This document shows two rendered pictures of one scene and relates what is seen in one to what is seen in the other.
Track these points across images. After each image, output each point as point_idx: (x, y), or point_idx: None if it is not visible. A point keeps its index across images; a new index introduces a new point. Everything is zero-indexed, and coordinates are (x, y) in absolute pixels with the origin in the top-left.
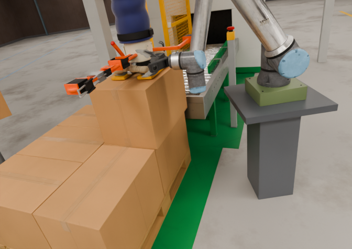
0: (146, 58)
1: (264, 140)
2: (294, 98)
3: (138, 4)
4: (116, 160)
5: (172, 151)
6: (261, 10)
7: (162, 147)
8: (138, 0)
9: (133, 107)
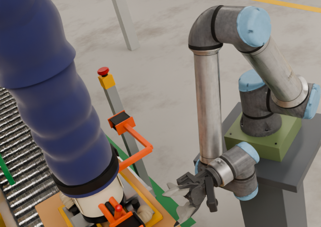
0: (122, 192)
1: (285, 194)
2: (296, 131)
3: (99, 122)
4: None
5: None
6: (288, 66)
7: None
8: (96, 115)
9: None
